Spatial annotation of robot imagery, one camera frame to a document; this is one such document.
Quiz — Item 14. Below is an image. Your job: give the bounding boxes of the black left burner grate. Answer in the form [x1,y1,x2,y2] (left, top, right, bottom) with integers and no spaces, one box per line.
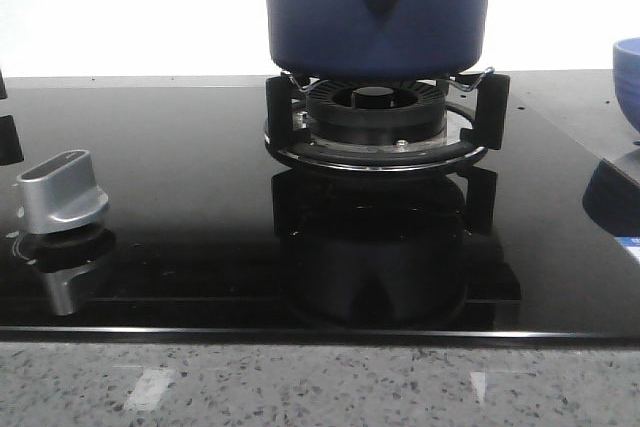
[0,69,25,167]

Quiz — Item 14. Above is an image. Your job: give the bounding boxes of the black pot support grate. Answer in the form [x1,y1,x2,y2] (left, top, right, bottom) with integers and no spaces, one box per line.
[264,68,510,176]

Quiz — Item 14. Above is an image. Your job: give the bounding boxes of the blue sticker on stove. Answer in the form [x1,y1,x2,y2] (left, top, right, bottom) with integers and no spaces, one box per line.
[616,237,640,263]

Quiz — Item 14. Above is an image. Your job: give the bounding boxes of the dark blue cooking pot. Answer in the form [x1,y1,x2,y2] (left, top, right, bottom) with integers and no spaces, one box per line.
[266,0,488,80]

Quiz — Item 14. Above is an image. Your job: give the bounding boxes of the light blue ceramic bowl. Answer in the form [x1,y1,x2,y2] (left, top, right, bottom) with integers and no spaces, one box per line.
[612,37,640,131]

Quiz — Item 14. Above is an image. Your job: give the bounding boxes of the silver stove control knob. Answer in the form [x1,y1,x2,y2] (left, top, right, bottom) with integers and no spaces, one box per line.
[17,149,109,235]

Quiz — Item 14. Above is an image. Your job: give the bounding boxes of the black gas burner head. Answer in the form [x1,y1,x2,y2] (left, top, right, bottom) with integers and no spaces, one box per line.
[306,80,446,145]

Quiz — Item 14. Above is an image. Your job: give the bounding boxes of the black glass gas stove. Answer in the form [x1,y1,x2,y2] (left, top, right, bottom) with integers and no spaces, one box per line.
[1,72,639,347]

